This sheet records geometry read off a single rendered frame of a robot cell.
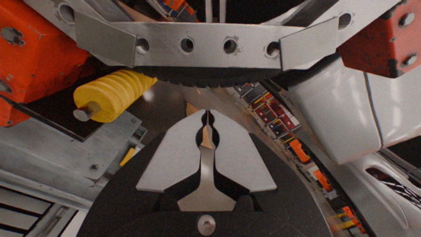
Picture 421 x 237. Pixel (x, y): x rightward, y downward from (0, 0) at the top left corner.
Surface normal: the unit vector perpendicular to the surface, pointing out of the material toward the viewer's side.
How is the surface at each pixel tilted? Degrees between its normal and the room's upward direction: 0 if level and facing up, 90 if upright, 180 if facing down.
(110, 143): 0
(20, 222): 0
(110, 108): 90
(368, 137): 90
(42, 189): 90
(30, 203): 0
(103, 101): 90
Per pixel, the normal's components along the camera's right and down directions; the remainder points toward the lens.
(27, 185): 0.01, 0.55
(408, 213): -0.46, -0.04
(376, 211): -0.69, 0.03
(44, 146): 0.72, -0.58
